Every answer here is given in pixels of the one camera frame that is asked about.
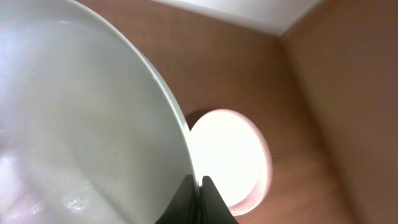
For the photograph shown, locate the pale green plate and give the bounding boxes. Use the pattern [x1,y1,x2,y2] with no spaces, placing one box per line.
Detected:
[1,1,193,223]

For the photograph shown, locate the pink plate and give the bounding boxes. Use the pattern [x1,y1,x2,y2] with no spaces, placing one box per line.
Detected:
[188,109,272,216]

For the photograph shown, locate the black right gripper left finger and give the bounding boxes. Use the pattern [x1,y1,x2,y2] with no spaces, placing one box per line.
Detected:
[155,175,197,224]

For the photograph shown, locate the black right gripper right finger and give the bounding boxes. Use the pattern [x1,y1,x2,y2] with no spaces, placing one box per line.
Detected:
[200,176,238,224]

